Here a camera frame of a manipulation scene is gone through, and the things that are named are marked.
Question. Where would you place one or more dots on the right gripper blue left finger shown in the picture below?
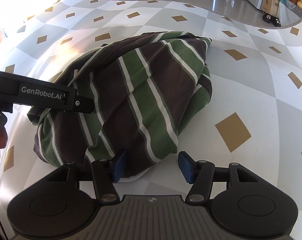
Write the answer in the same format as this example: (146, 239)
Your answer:
(105, 172)

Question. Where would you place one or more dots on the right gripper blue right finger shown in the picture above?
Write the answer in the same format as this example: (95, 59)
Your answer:
(199, 174)

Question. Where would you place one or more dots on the green brown striped shirt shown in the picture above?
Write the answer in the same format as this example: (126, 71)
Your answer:
(145, 90)

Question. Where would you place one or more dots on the checkered diamond pattern tablecloth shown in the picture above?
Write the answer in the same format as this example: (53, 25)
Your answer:
(255, 115)

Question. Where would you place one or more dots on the black slippers pair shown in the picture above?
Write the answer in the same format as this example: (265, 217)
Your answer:
(272, 19)

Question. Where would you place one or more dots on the white cloth covered counter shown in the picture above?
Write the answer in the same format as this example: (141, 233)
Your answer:
(288, 13)

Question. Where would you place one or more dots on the brown cardboard box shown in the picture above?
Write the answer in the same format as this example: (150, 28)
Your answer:
(270, 7)

